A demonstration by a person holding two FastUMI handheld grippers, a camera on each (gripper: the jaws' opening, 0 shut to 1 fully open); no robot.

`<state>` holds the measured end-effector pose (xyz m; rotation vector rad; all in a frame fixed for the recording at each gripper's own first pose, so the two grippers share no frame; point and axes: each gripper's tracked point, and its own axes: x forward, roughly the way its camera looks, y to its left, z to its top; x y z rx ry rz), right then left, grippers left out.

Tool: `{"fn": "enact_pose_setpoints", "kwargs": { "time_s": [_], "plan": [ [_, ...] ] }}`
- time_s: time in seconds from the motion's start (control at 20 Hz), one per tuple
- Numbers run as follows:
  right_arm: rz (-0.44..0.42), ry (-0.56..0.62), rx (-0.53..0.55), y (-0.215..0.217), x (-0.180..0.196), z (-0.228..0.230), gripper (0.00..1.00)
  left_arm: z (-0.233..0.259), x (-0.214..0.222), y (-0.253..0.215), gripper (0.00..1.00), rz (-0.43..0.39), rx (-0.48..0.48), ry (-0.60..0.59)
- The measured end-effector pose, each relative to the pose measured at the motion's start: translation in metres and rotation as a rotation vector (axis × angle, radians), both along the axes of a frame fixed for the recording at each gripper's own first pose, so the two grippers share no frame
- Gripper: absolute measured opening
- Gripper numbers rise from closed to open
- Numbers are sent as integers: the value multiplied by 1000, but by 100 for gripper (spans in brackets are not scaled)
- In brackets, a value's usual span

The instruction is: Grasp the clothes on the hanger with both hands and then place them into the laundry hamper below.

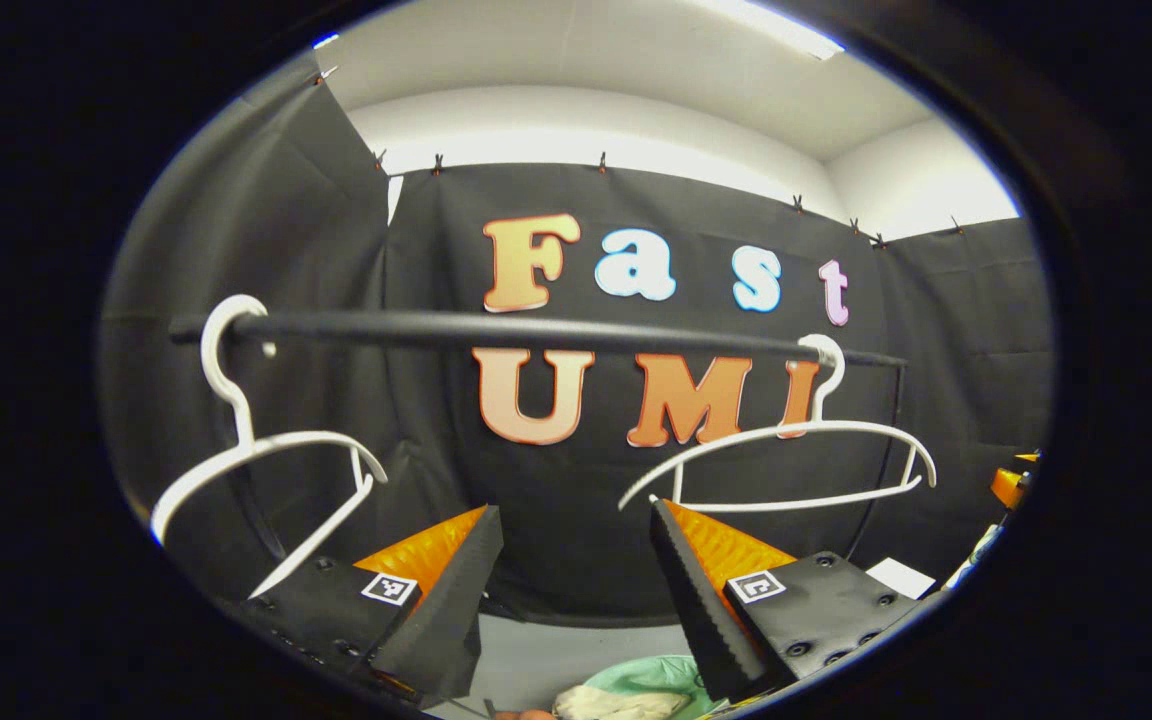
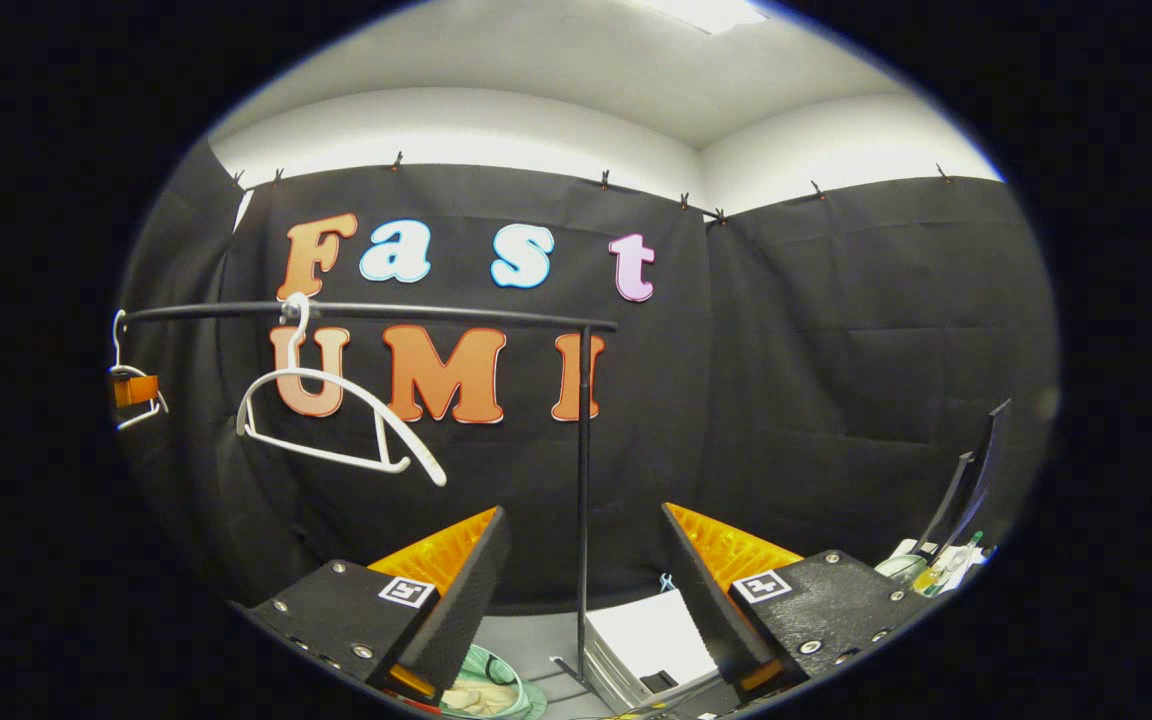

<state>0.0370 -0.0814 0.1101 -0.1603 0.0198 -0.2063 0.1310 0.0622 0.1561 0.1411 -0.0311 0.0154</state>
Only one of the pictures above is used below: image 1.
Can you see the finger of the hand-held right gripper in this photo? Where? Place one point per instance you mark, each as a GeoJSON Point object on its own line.
{"type": "Point", "coordinates": [1008, 487]}

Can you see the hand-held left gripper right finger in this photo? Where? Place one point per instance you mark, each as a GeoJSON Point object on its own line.
{"type": "Point", "coordinates": [701, 610]}

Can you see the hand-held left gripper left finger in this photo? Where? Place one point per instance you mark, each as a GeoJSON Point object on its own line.
{"type": "Point", "coordinates": [446, 610]}

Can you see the cream shirt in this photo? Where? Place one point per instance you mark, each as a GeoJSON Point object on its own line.
{"type": "Point", "coordinates": [616, 704]}

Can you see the white plastic hanger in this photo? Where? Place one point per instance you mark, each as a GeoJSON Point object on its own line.
{"type": "Point", "coordinates": [796, 427]}
{"type": "Point", "coordinates": [296, 438]}

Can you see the black backdrop cloth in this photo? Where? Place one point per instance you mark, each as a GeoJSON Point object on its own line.
{"type": "Point", "coordinates": [586, 540]}

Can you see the white board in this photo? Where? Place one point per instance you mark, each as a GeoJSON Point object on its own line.
{"type": "Point", "coordinates": [901, 578]}

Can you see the row of backdrop clips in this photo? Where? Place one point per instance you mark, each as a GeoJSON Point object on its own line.
{"type": "Point", "coordinates": [602, 161]}

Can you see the ceiling light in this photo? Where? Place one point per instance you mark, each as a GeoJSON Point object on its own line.
{"type": "Point", "coordinates": [786, 30]}

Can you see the black clothes rail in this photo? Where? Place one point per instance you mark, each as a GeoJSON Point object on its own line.
{"type": "Point", "coordinates": [496, 328]}

